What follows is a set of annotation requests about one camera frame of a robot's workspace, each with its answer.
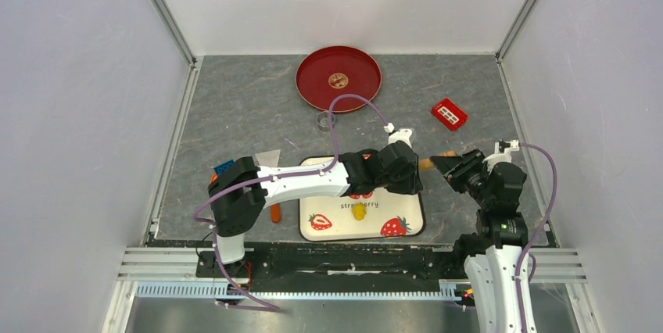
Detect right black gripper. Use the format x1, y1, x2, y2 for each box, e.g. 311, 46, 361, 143
430, 149, 493, 207

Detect wooden roller with handle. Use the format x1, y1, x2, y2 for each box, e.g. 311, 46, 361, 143
418, 150, 460, 172

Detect yellow dough lump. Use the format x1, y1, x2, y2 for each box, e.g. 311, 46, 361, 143
351, 202, 367, 221

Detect white strawberry tray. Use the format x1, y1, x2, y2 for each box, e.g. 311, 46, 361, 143
299, 188, 425, 242

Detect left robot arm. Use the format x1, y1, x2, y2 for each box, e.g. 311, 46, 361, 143
203, 141, 423, 277

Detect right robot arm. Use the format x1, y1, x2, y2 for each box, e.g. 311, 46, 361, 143
430, 149, 537, 332

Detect red toy block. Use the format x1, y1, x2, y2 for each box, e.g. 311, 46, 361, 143
431, 98, 468, 131

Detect round metal cookie cutter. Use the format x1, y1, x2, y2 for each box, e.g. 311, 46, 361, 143
316, 111, 336, 132

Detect round red tray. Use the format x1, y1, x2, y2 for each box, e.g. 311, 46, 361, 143
296, 46, 382, 113

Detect blue toy brick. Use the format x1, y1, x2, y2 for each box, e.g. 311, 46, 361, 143
213, 159, 235, 176

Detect metal spatula orange handle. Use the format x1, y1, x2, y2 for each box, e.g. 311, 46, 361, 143
254, 149, 283, 224

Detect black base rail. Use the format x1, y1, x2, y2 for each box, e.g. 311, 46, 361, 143
224, 235, 489, 292

